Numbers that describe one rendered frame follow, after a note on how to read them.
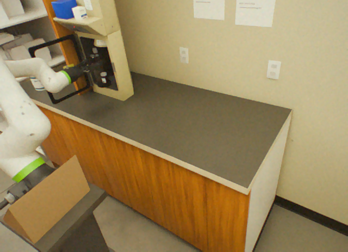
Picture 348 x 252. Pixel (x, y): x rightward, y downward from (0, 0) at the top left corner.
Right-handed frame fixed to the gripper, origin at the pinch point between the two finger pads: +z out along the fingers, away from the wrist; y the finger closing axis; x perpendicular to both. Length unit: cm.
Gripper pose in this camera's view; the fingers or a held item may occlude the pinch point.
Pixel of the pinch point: (97, 61)
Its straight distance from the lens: 189.6
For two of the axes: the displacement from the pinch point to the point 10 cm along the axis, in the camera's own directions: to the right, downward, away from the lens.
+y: -8.2, -2.6, 5.1
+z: 5.6, -5.3, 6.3
